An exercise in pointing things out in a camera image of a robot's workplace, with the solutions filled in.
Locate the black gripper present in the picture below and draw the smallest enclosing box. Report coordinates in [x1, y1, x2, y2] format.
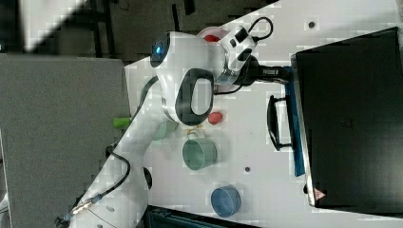
[241, 56, 290, 86]

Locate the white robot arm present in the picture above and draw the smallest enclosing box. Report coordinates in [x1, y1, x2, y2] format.
[60, 26, 289, 228]

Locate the black toaster oven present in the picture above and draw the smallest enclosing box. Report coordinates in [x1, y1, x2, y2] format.
[291, 28, 403, 218]

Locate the grey round plate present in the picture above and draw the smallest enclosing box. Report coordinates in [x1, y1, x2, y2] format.
[197, 27, 229, 39]

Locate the red plush ketchup bottle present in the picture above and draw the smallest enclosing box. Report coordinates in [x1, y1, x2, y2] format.
[203, 34, 220, 42]

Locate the red round toy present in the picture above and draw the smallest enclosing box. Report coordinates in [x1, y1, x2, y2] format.
[208, 112, 222, 125]

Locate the green cup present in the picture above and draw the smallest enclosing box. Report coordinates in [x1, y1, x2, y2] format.
[182, 132, 218, 171]

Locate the blue cup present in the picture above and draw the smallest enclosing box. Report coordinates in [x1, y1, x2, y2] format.
[210, 185, 241, 218]

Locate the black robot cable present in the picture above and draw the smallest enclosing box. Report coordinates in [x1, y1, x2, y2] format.
[55, 75, 160, 227]

